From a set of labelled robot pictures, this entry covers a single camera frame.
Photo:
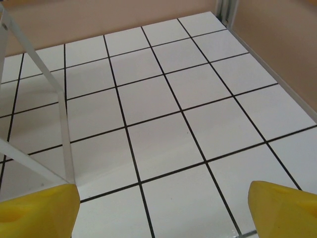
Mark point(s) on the aluminium table edge strip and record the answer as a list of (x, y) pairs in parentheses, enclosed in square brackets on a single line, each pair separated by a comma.
[(264, 67)]

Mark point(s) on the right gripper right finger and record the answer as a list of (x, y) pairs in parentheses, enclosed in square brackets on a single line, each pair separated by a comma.
[(284, 213)]

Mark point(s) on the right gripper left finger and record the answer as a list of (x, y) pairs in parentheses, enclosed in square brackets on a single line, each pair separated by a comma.
[(37, 213)]

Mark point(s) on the wooden shelf white frame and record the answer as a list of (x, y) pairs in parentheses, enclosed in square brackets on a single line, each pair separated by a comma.
[(65, 136)]

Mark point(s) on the aluminium frame post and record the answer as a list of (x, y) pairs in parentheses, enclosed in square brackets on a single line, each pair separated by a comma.
[(226, 10)]

